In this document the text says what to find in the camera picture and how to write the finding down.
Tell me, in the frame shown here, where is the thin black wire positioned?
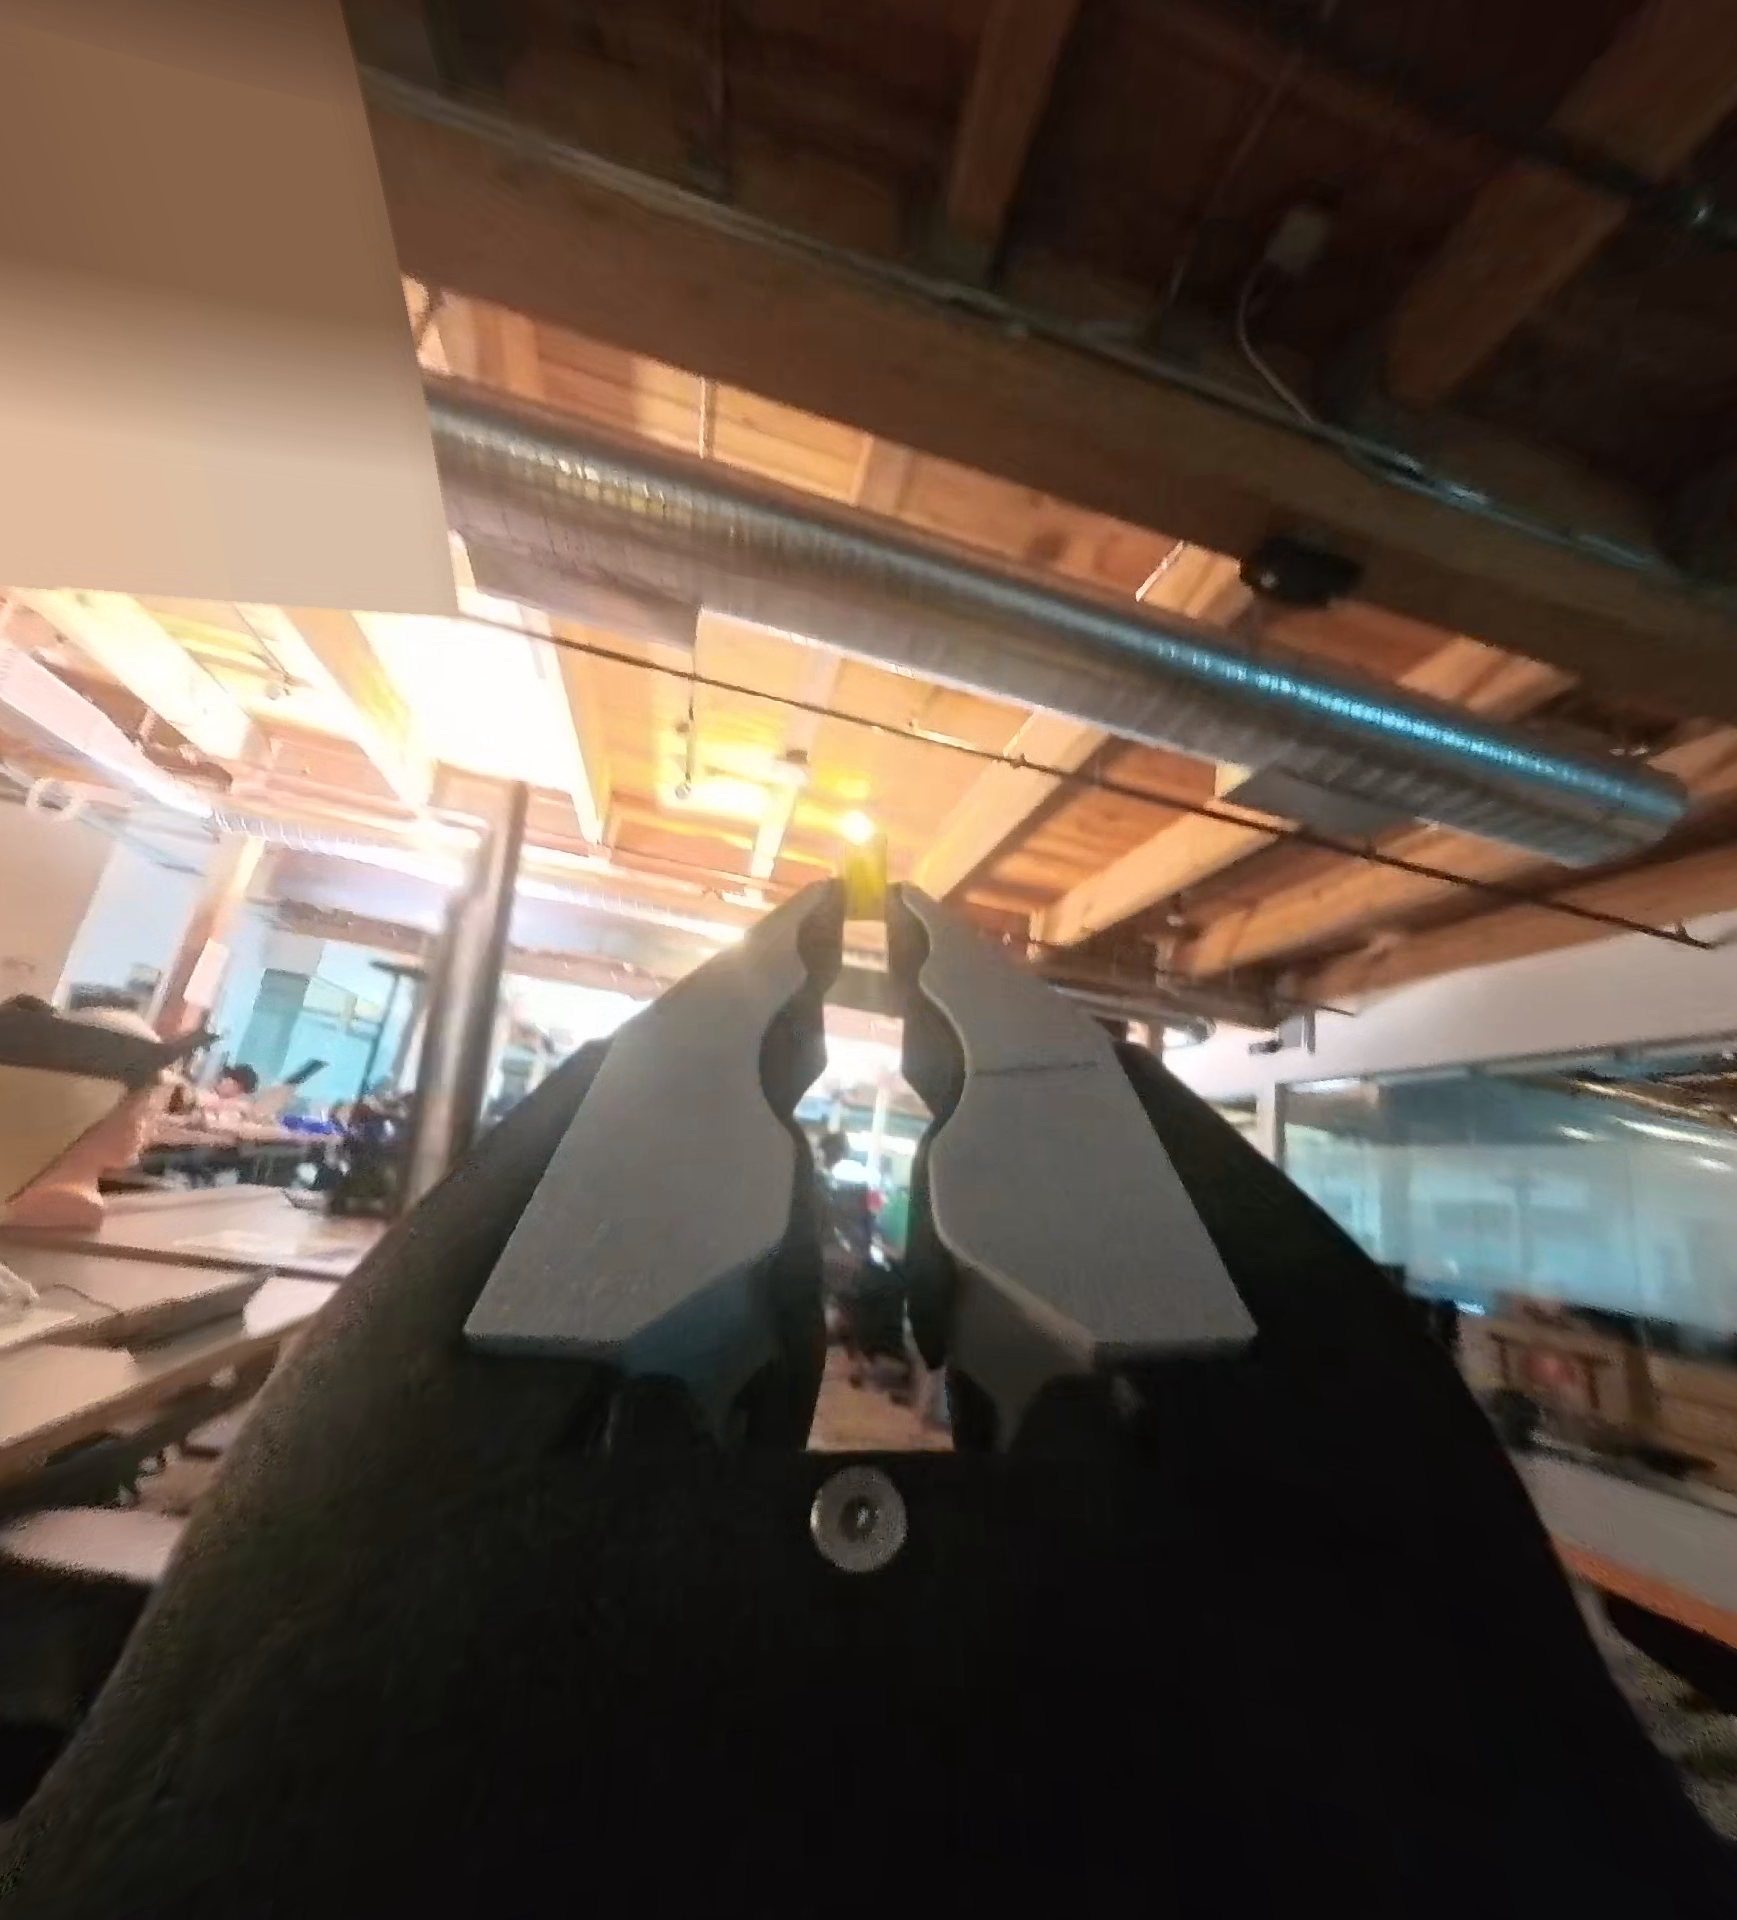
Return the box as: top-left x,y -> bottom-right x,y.
504,617 -> 1714,952

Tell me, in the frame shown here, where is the white long table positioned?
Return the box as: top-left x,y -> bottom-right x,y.
1511,1443 -> 1737,1655

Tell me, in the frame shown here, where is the long silver ceiling duct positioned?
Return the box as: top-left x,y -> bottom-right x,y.
423,378 -> 1690,872

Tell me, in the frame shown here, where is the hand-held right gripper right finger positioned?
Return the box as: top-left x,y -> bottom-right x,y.
882,881 -> 1259,1421

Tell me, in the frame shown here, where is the dark metal pole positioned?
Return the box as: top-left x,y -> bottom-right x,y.
400,780 -> 528,1205

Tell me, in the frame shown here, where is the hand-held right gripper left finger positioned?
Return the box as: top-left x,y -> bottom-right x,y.
462,875 -> 846,1369

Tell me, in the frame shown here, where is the grey side table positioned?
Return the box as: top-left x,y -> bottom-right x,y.
0,1181 -> 392,1520

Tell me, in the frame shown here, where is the glass partition wall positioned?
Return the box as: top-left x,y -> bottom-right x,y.
1277,1021 -> 1737,1355

